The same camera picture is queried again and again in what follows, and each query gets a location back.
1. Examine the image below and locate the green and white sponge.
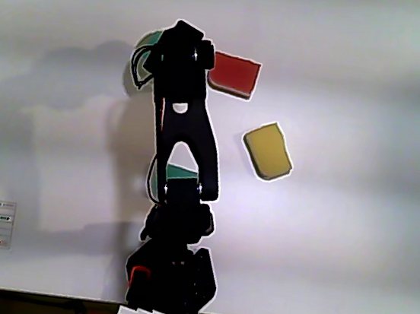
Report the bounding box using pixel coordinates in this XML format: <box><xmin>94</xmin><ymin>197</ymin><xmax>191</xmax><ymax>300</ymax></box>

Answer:
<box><xmin>133</xmin><ymin>28</ymin><xmax>166</xmax><ymax>83</ymax></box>
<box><xmin>148</xmin><ymin>160</ymin><xmax>199</xmax><ymax>206</ymax></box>

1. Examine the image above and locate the red and white sponge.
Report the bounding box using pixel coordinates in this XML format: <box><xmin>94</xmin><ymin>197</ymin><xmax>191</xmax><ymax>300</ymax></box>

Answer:
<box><xmin>205</xmin><ymin>49</ymin><xmax>264</xmax><ymax>102</ymax></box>

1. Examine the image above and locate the yellow and white sponge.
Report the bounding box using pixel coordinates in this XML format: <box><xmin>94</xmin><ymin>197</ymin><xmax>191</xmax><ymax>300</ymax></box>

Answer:
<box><xmin>237</xmin><ymin>117</ymin><xmax>299</xmax><ymax>186</ymax></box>

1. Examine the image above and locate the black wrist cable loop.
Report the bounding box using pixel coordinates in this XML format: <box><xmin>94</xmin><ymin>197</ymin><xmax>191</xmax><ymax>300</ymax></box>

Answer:
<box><xmin>127</xmin><ymin>42</ymin><xmax>159</xmax><ymax>92</ymax></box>

